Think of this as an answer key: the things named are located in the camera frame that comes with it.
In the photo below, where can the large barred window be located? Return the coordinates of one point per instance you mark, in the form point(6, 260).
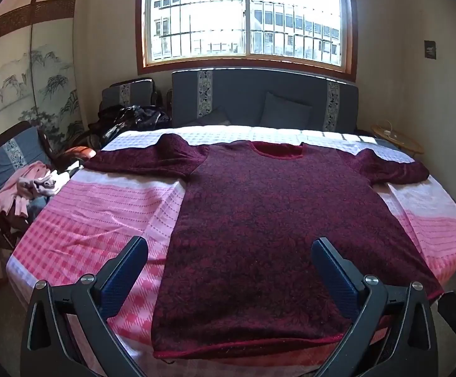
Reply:
point(247, 11)

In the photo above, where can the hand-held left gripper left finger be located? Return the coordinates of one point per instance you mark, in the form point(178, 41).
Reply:
point(122, 282)

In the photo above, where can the pile of pink clothes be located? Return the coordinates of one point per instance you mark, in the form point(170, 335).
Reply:
point(27, 186)

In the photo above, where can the round wicker side table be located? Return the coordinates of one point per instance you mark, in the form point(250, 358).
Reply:
point(397, 137)

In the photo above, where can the dark wall plaque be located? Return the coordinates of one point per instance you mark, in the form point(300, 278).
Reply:
point(430, 50)

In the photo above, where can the grey armchair with pink clothes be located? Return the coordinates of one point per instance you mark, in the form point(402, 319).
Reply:
point(10, 153)

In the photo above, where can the pink checked blanket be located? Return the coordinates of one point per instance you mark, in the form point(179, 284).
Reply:
point(94, 212)

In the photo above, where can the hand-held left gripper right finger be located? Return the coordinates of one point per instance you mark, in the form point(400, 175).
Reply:
point(336, 282)

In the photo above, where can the grey cushion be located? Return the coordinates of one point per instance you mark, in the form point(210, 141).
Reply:
point(285, 110)

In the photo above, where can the grey sofa with patterned strips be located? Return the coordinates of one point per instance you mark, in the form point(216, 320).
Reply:
point(243, 98)

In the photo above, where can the painted folding screen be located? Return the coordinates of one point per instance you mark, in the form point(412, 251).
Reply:
point(23, 82)

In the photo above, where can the grey patterned armchair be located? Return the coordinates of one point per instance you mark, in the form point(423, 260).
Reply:
point(125, 94)

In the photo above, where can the shiny black bag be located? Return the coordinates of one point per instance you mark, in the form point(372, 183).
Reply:
point(135, 119)

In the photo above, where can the dark red patterned sweater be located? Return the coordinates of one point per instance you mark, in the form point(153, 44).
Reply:
point(259, 224)

